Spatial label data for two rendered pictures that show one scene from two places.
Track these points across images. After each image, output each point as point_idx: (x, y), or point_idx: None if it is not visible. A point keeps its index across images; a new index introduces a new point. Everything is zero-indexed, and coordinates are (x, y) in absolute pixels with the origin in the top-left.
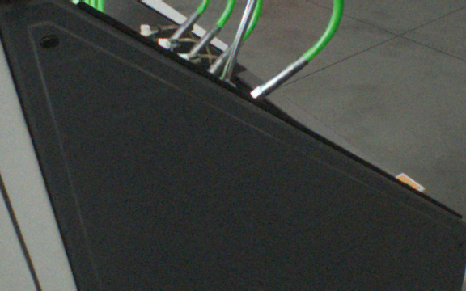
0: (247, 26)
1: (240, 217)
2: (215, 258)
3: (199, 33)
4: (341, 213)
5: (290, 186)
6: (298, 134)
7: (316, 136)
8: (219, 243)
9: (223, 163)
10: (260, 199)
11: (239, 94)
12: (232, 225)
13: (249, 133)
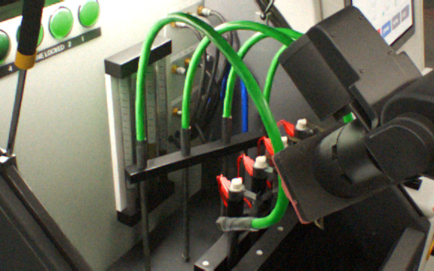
0: (13, 125)
1: None
2: None
3: None
4: None
5: (27, 269)
6: (29, 234)
7: (61, 254)
8: None
9: None
10: (7, 257)
11: None
12: None
13: None
